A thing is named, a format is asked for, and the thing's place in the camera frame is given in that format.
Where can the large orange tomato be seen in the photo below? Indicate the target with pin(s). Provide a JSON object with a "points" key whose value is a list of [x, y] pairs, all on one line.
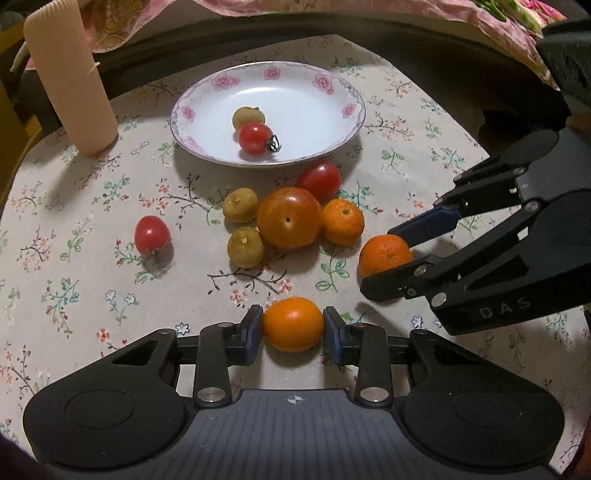
{"points": [[288, 219]]}

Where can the red cherry tomato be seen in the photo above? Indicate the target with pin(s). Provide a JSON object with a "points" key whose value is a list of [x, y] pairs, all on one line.
{"points": [[321, 179], [254, 137], [151, 234]]}

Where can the orange tangerine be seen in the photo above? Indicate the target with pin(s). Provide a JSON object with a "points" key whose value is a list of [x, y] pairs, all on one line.
{"points": [[293, 324], [383, 256], [342, 222]]}

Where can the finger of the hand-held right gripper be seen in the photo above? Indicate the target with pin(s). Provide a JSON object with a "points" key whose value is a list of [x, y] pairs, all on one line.
{"points": [[429, 224], [397, 286]]}

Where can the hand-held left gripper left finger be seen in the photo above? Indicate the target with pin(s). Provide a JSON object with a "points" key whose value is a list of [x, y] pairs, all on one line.
{"points": [[254, 333]]}

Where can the white plate with pink flowers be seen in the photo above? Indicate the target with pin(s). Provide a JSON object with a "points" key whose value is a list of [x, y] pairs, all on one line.
{"points": [[304, 106]]}

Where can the beige ribbed cup stack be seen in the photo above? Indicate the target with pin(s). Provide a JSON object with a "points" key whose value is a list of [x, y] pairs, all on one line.
{"points": [[74, 83]]}

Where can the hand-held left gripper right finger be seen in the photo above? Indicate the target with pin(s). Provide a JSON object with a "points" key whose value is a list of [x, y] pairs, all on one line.
{"points": [[331, 335]]}

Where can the brown longan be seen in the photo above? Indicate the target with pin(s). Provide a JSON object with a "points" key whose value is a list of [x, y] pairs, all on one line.
{"points": [[244, 116], [245, 248], [240, 205]]}

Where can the pink floral blanket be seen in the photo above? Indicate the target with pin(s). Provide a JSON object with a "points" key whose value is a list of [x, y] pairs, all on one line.
{"points": [[415, 11]]}

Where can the yellow wooden furniture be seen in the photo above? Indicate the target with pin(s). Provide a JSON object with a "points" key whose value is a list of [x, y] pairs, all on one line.
{"points": [[9, 101]]}

